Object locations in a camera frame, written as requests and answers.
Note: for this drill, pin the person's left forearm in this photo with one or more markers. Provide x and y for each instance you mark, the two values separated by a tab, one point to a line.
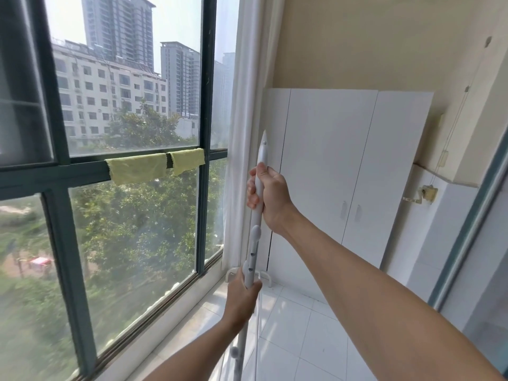
198	353

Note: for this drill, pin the green trees outside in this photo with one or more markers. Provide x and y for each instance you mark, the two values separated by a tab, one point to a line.
135	234

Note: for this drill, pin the person's right forearm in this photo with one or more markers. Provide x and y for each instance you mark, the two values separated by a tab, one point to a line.
377	305

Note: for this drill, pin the grey sliding door frame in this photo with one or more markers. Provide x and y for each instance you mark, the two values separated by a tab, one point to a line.
468	234

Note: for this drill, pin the person's left fingers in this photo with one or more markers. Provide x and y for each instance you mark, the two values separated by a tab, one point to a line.
254	289

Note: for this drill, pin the dark green window frame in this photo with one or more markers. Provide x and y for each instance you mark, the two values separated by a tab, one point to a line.
59	234

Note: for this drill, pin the person's right hand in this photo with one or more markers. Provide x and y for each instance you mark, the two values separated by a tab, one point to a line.
276	194

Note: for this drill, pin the small white wall box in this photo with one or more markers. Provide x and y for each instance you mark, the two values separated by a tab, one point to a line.
443	158

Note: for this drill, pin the yellow-green cloth wiper head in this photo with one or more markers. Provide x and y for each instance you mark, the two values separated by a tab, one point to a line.
139	167

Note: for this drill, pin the white two-door cabinet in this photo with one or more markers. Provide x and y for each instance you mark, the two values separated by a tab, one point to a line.
325	154

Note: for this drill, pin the brass wall crank bracket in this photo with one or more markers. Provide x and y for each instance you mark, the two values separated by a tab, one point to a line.
426	193

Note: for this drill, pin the tall grey tower building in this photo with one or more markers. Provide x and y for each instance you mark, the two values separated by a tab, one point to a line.
119	27

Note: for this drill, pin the person's left hand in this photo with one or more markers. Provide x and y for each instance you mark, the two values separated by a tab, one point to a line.
240	301

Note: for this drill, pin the small red canopy outside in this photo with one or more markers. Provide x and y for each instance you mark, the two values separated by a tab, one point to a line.
39	261

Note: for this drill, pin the white sheer curtain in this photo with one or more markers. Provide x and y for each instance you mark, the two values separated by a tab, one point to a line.
246	115

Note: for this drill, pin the white telescopic cleaning pole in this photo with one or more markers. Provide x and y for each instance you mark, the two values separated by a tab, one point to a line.
261	154

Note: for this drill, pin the grey mid-rise tower building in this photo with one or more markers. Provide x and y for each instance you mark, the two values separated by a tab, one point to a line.
180	79

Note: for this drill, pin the white low apartment building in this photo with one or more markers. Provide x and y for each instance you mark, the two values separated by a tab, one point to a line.
99	91

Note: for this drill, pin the person's right thumb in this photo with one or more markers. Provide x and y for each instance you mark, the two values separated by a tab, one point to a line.
266	169

